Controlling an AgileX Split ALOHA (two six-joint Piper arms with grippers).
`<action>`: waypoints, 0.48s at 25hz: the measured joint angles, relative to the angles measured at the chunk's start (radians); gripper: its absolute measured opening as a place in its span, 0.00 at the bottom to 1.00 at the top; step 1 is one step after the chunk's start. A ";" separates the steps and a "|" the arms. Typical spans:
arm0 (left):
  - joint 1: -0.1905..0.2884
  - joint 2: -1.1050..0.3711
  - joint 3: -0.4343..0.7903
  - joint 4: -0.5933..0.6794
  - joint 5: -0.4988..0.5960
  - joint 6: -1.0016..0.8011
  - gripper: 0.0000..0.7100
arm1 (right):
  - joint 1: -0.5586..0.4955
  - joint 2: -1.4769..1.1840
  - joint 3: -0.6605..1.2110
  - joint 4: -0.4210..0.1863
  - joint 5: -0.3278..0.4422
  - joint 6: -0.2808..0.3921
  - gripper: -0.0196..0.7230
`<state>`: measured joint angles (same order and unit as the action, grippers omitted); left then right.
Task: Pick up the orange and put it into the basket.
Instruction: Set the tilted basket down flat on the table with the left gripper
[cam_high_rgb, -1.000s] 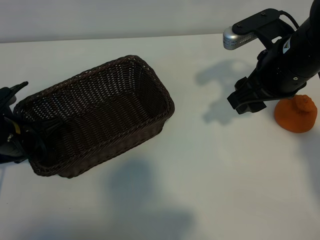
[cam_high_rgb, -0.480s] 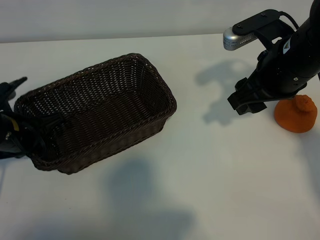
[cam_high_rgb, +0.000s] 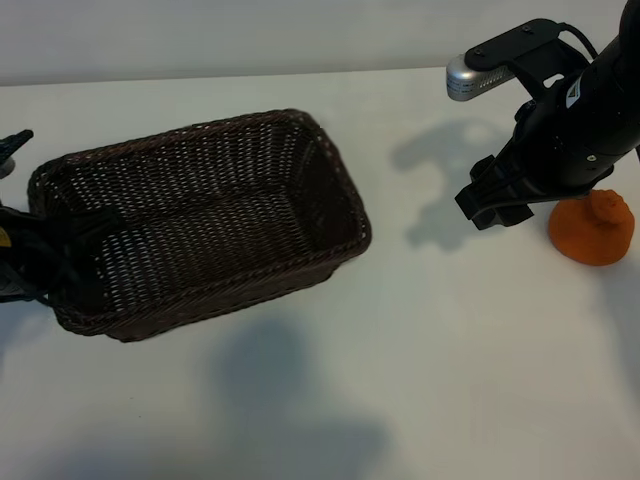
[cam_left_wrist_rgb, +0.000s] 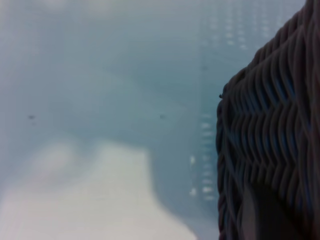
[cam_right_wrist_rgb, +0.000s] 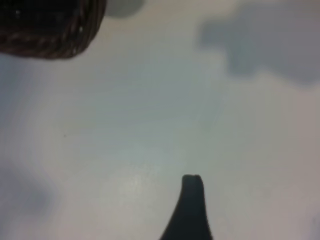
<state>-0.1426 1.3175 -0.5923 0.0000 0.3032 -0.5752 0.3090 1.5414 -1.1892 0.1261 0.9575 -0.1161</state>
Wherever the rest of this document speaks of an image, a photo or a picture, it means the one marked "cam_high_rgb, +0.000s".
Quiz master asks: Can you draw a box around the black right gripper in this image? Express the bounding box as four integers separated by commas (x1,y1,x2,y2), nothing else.
454,64,615,231

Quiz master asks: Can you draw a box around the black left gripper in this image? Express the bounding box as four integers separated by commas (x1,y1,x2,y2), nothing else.
0,202,124,307

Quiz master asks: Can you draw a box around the orange with knobbed top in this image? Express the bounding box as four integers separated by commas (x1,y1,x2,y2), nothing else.
548,189,635,267

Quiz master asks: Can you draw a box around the dark brown wicker basket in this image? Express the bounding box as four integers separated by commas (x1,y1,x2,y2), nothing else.
27,107,374,344

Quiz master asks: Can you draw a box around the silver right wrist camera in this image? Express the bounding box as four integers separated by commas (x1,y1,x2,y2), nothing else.
444,58,516,104

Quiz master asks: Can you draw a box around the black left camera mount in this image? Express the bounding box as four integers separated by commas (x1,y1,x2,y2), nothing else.
0,128,35,162

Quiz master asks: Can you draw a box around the black right camera cable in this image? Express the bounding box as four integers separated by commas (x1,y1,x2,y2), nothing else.
559,27,599,60

